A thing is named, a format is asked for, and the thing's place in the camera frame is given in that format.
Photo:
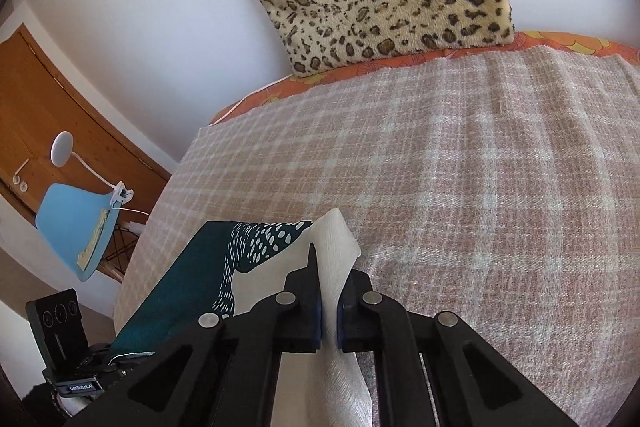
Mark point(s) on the orange floral bedsheet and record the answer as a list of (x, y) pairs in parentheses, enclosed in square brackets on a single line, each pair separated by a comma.
[(575, 44)]

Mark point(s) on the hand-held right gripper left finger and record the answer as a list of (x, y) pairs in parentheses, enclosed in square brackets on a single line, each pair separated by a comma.
[(312, 317)]

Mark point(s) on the white desk lamp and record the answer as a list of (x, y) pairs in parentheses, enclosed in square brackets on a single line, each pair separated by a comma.
[(62, 148)]

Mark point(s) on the light blue chair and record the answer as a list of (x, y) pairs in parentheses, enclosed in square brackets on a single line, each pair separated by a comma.
[(70, 227)]

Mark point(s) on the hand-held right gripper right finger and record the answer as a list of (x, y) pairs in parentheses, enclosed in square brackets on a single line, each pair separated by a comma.
[(342, 319)]

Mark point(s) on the wooden door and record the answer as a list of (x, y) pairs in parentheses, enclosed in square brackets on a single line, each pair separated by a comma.
[(65, 107)]

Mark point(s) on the beige plaid blanket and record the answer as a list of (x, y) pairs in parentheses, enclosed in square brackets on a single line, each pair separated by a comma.
[(475, 187)]

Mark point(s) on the cream garment with teal print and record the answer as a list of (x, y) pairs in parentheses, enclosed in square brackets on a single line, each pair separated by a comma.
[(200, 287)]

